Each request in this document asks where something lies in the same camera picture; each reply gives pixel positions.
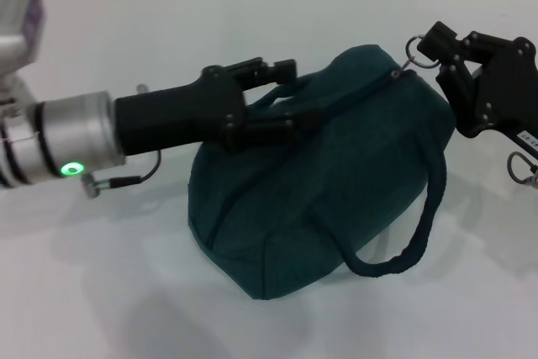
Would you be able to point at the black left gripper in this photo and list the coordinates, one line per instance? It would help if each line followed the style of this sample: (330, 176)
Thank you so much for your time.
(176, 117)

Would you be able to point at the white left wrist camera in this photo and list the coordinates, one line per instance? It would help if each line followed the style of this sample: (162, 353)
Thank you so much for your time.
(19, 27)

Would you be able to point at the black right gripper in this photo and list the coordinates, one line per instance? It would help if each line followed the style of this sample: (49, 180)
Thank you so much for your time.
(513, 90)

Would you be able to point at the small silver flange stub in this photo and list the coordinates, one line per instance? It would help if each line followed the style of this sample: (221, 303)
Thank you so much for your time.
(533, 180)
(141, 88)

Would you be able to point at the dark teal insulated bag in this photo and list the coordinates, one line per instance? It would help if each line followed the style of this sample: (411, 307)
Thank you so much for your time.
(315, 191)

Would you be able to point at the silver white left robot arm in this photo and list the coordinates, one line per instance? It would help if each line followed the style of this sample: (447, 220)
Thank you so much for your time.
(71, 136)

